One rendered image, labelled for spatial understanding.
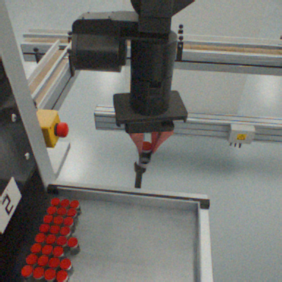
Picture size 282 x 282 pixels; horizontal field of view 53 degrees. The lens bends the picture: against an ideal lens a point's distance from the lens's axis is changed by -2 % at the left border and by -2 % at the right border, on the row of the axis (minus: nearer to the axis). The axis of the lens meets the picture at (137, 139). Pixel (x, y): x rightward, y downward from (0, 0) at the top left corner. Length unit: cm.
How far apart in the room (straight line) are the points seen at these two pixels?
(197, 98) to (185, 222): 154
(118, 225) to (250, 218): 127
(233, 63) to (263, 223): 97
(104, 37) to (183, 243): 46
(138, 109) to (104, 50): 10
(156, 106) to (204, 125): 116
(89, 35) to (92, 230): 45
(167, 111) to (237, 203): 152
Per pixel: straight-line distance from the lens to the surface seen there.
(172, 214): 69
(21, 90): 59
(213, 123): 153
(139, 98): 38
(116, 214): 69
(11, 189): 59
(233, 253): 170
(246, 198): 193
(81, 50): 36
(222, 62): 132
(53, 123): 73
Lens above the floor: 146
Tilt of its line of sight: 42 degrees down
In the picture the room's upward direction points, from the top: straight up
